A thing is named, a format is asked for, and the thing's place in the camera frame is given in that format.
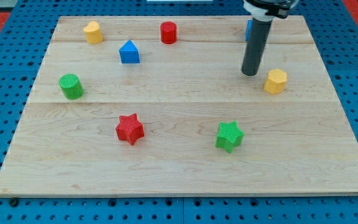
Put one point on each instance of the red cylinder block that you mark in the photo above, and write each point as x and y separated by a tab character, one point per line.
168	32

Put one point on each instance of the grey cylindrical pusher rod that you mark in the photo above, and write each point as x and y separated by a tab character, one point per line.
255	47

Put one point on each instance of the wooden board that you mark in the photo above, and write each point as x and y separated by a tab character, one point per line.
296	143

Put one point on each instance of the blue triangle block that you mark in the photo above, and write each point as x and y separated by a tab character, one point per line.
129	53

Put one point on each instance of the yellow hexagon block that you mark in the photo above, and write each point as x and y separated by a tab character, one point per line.
275	81

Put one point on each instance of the red star block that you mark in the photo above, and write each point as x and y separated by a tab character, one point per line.
129	128

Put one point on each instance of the green star block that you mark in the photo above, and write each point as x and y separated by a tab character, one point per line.
229	136

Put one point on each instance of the blue cube block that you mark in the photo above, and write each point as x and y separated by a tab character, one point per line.
248	29

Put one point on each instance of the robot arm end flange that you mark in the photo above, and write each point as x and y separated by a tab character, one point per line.
267	10

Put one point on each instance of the green cylinder block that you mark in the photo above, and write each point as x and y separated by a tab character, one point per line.
71	86

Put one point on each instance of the yellow heart block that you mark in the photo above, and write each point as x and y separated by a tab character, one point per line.
93	33

